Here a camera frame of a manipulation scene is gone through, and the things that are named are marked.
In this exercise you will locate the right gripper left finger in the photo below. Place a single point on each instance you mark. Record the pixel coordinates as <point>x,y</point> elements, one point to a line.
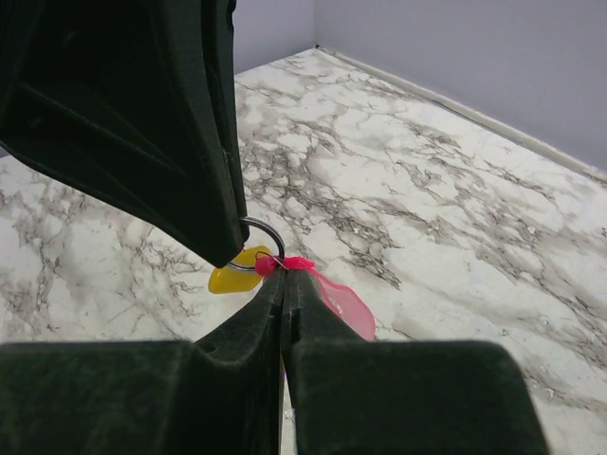
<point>221,394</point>

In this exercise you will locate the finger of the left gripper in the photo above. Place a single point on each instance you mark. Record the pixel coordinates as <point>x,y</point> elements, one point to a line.
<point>131,102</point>

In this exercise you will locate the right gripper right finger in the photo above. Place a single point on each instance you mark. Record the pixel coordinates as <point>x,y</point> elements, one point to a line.
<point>352,396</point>

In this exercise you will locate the yellow tag key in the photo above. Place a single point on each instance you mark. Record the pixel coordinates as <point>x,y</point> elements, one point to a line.
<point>228,280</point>

